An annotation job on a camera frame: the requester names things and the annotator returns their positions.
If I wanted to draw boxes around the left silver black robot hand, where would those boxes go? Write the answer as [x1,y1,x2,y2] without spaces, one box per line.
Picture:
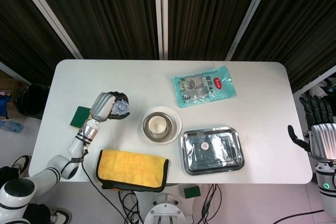
[89,91,131,123]

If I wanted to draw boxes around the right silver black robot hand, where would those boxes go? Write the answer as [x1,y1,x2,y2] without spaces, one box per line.
[287,94,336,162]

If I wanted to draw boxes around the clear plastic water bottle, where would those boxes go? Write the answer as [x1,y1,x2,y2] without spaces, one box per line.
[113,100,130,116]

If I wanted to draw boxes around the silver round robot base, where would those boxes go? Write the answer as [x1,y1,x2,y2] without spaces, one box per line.
[143,192,190,224]

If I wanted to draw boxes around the white paper cup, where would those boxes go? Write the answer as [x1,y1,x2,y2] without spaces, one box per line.
[148,116,167,136]

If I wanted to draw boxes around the blue-tinted plastic bottle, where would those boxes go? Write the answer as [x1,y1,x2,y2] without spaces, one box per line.
[0,119,24,133]

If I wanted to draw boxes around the green and yellow sponge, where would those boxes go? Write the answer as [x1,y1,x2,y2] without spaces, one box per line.
[69,106,91,130]

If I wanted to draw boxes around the white machine with black parts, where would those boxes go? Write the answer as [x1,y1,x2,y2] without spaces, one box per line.
[299,77,336,100]

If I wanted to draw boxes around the yellow towel with black trim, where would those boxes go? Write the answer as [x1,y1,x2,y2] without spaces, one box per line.
[95,149,170,193]

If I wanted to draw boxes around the black trash bin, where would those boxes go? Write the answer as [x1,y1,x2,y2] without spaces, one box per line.
[14,83,50,120]

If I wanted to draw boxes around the stainless steel bowl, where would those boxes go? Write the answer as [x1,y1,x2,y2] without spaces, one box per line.
[142,112,176,141]

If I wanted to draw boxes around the white round plate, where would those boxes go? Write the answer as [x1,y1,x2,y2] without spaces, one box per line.
[141,106,183,145]

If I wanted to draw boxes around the dark curtain panel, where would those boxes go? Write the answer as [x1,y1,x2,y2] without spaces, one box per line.
[232,0,336,93]
[0,0,77,86]
[167,0,266,61]
[27,0,160,60]

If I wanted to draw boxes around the brown cardboard box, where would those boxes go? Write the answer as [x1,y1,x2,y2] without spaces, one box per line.
[0,70,26,120]

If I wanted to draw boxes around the blue bag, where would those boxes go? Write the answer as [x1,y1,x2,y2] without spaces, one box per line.
[0,94,13,120]

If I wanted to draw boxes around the black and white sneaker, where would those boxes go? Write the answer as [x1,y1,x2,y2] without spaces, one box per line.
[49,207,73,224]
[12,155,30,176]

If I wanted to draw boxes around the rectangular stainless steel tray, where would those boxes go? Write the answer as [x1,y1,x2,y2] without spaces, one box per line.
[178,126,245,176]

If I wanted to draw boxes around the teal dishcloth package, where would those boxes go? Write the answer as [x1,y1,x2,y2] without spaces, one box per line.
[172,65,237,109]

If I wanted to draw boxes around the black trouser leg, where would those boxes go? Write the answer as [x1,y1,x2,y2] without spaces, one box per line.
[22,202,52,224]
[0,165,20,185]

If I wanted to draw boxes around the small green sponge block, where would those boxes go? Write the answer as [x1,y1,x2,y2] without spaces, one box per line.
[183,186,202,200]

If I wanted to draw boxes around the white frame post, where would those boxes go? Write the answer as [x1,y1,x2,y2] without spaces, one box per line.
[292,66,336,95]
[17,0,83,60]
[0,60,23,78]
[225,0,277,61]
[153,0,169,60]

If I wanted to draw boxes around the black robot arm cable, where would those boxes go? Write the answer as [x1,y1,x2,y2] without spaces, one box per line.
[78,145,106,190]

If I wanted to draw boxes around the black floor cable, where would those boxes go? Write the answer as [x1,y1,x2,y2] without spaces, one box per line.
[118,190,144,224]
[265,209,324,224]
[201,183,223,224]

